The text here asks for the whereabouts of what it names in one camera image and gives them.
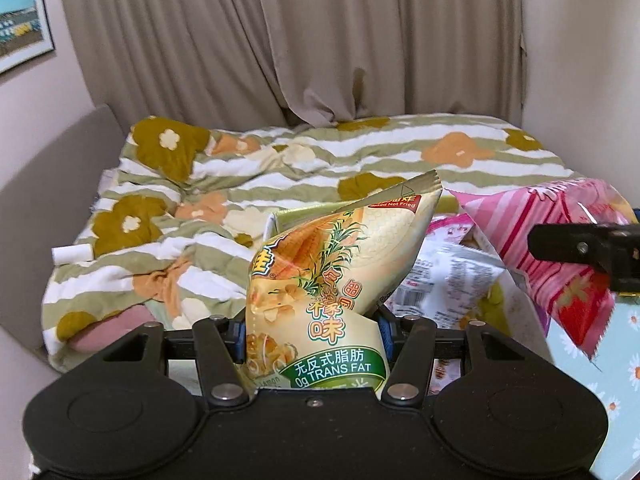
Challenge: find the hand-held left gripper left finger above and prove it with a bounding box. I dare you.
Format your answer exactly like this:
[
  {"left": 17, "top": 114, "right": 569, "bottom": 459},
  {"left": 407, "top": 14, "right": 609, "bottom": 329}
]
[{"left": 75, "top": 315, "right": 251, "bottom": 407}]

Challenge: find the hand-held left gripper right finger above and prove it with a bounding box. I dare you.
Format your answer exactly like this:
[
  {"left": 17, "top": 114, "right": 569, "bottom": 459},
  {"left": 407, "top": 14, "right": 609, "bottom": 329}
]
[{"left": 380, "top": 310, "right": 556, "bottom": 406}]

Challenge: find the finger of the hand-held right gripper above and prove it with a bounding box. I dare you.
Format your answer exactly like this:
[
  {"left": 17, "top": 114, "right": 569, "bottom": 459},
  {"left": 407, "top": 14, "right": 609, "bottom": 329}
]
[{"left": 528, "top": 221, "right": 640, "bottom": 295}]

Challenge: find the pink striped snack packet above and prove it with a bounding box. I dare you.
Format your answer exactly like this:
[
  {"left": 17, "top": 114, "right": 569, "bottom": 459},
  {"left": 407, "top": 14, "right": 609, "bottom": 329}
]
[{"left": 445, "top": 178, "right": 638, "bottom": 373}]

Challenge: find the pale green chips packet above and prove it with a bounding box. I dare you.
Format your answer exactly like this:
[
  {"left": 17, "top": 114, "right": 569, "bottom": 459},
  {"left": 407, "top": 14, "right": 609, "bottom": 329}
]
[{"left": 245, "top": 170, "right": 443, "bottom": 396}]

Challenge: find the yellow and blue cardboard box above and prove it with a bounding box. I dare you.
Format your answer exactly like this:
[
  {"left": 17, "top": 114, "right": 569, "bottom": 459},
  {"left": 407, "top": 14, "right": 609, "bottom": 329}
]
[{"left": 270, "top": 197, "right": 640, "bottom": 480}]

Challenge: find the white black-text snack packet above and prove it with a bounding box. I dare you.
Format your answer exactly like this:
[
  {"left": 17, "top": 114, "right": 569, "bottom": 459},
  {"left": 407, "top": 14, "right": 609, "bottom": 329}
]
[{"left": 395, "top": 240, "right": 506, "bottom": 331}]

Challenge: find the purple white snack packet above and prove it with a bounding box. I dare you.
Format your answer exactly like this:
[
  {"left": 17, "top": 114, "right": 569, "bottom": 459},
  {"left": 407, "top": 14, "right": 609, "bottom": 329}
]
[{"left": 432, "top": 212, "right": 483, "bottom": 248}]

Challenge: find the white paper roll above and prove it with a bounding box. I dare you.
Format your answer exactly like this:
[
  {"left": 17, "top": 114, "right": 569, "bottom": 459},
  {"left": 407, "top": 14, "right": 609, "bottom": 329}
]
[{"left": 52, "top": 243, "right": 92, "bottom": 264}]

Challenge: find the flower striped blanket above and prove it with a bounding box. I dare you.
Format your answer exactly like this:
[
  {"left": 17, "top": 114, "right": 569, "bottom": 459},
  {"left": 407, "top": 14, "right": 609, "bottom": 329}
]
[{"left": 42, "top": 115, "right": 583, "bottom": 371}]

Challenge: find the grey upholstered headboard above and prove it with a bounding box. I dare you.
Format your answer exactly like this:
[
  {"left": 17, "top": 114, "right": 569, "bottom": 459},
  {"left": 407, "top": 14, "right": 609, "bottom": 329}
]
[{"left": 0, "top": 105, "right": 126, "bottom": 480}]

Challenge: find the beige curtain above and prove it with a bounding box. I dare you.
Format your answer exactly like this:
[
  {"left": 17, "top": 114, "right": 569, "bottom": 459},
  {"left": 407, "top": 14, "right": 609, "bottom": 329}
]
[{"left": 55, "top": 0, "right": 526, "bottom": 128}]

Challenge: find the framed wall picture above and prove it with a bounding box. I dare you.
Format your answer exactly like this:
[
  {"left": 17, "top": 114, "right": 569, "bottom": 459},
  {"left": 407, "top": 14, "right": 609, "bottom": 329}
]
[{"left": 0, "top": 0, "right": 56, "bottom": 77}]

